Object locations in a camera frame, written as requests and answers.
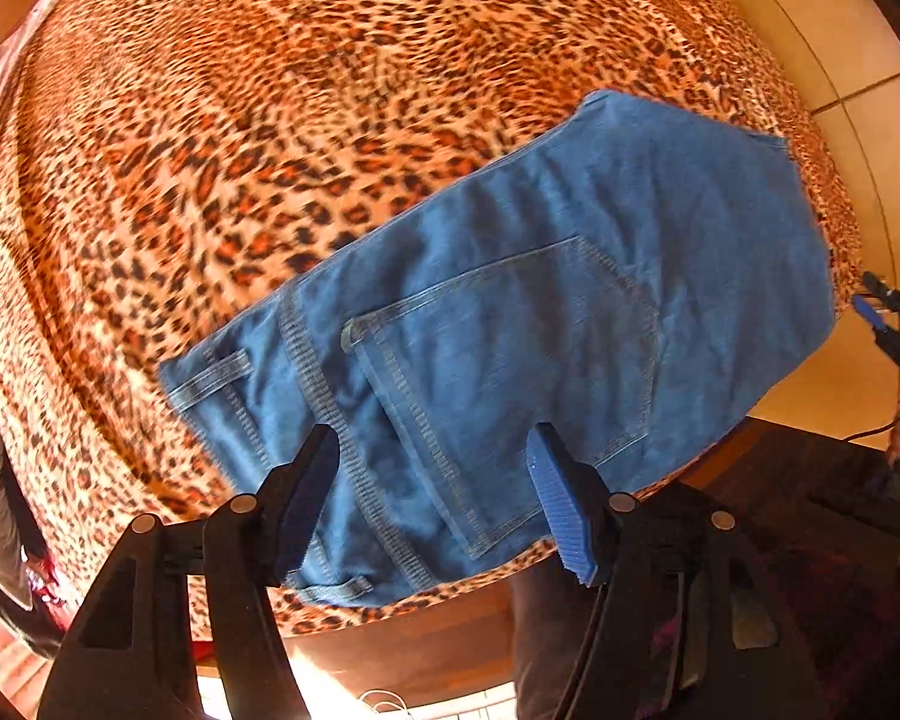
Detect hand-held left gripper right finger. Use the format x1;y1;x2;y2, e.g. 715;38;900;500
526;422;833;720

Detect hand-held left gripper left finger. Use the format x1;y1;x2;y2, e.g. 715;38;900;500
37;424;341;720

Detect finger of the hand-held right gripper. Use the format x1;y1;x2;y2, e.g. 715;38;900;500
861;271;900;308
851;294;900;362

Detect blue denim pants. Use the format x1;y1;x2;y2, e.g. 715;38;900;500
157;88;838;608

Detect person's grey trouser leg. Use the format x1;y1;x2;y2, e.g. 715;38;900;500
508;561;610;720

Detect leopard print blanket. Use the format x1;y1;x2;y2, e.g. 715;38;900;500
0;0;865;642

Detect black cable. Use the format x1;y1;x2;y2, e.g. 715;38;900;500
840;390;900;443

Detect wooden bed frame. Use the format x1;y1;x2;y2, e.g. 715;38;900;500
193;416;767;710

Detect white cable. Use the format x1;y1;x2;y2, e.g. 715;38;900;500
356;688;413;713

